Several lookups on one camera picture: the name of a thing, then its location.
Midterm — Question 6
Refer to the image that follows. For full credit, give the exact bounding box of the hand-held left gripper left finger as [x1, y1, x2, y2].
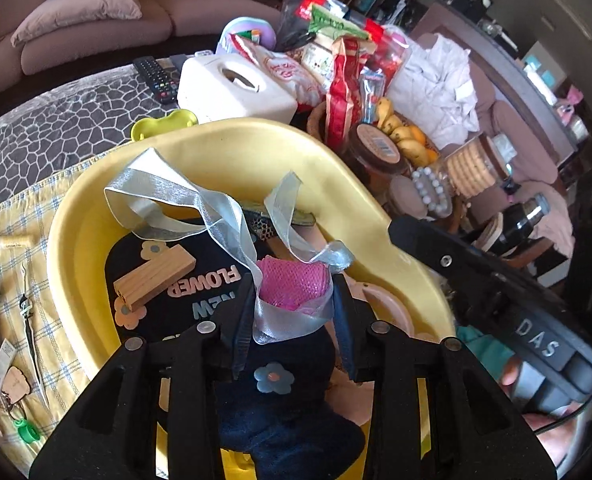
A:
[28, 274, 257, 480]

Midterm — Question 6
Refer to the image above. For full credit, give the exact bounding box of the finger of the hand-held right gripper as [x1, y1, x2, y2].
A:
[388, 215, 592, 397]

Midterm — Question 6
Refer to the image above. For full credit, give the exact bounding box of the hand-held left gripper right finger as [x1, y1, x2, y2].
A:
[332, 274, 559, 480]

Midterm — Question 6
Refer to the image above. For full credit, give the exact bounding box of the pink gauze roll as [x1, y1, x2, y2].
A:
[256, 256, 333, 311]

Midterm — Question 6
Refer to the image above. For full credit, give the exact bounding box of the navy fuzzy slipper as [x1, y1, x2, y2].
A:
[104, 237, 367, 480]

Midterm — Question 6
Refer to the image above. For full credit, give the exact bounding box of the long wooden block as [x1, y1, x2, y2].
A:
[113, 249, 197, 308]

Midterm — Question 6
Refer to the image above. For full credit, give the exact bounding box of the silver ribbon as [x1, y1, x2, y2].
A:
[104, 148, 357, 346]

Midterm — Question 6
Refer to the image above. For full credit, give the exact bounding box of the yellow plastic basin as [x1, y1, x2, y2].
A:
[46, 117, 458, 480]

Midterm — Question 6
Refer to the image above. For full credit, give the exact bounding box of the person's right hand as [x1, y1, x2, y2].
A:
[498, 359, 592, 472]

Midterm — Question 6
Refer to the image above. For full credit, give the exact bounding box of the black thermos bottle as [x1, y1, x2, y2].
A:
[471, 192, 552, 256]

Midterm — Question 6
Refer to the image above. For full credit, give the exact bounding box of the teal cloth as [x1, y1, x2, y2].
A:
[456, 324, 514, 386]

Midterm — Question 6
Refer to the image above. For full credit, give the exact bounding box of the clear biscuit jar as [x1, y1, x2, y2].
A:
[443, 132, 517, 200]

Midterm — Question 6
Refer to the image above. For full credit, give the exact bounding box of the small brown lid jar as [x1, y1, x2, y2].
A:
[388, 175, 429, 216]

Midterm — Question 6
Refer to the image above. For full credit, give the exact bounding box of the dark gold-trimmed hair band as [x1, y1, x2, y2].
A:
[238, 199, 319, 242]

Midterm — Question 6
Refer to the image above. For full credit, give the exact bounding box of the large brown lid jar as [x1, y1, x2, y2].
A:
[346, 122, 411, 191]

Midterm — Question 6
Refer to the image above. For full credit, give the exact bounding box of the banana bunch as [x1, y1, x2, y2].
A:
[375, 97, 441, 167]

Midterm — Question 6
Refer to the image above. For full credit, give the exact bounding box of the white crumpled cloth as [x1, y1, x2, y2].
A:
[388, 34, 479, 148]

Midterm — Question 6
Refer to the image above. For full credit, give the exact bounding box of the pile of snack packets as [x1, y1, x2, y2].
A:
[226, 0, 411, 151]

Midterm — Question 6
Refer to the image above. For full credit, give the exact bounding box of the white tissue box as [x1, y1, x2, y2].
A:
[177, 55, 299, 125]

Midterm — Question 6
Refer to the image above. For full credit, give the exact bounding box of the white paper tag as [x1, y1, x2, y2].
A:
[0, 340, 17, 391]

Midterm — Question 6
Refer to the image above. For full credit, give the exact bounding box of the green plastic clip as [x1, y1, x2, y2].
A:
[13, 417, 44, 446]

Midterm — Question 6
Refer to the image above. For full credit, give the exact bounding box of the yellow marker pen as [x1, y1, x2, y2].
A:
[0, 234, 35, 252]

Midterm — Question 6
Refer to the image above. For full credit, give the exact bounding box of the black remote control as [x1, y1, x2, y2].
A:
[133, 56, 181, 106]

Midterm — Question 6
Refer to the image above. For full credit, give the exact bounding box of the grey pebble pattern tablecloth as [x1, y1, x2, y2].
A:
[0, 65, 187, 221]

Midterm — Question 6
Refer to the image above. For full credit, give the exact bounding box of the purple round container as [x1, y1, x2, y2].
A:
[217, 16, 277, 56]

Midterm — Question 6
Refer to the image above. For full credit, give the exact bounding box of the brown sofa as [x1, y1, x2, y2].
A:
[0, 0, 281, 111]

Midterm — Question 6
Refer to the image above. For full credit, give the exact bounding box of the flat pink cushion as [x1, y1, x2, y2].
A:
[10, 0, 144, 48]

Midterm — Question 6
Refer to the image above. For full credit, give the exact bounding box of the pearl bracelet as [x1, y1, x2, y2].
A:
[410, 166, 454, 218]

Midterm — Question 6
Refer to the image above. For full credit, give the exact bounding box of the black cable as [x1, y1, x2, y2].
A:
[526, 400, 592, 433]

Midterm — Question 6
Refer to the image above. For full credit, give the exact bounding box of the beige keychain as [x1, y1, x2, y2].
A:
[6, 367, 32, 403]

